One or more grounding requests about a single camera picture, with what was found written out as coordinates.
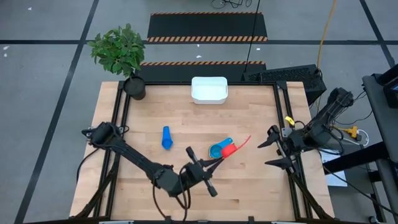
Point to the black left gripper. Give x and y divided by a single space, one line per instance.
196 172

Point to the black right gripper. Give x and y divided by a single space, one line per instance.
293 141

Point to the light blue measuring cup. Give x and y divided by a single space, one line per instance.
215 151

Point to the red measuring cup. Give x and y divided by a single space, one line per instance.
228 151

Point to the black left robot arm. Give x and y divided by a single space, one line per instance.
133 155

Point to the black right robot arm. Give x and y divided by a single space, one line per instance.
329 112

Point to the small dark blue measuring cup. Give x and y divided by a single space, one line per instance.
167 140

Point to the white plastic basket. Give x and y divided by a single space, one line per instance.
209 90

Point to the yellow tag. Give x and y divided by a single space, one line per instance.
289 120

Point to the white paper sheet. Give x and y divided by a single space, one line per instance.
334 174

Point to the black computer tower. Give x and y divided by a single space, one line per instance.
286 79

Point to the yellow power plug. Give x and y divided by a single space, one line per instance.
350 132

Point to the black hazard-striped floor mat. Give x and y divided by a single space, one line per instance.
206 26
199 72

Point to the black side desk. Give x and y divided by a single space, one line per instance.
377 102

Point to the green potted plant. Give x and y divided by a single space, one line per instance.
119 49

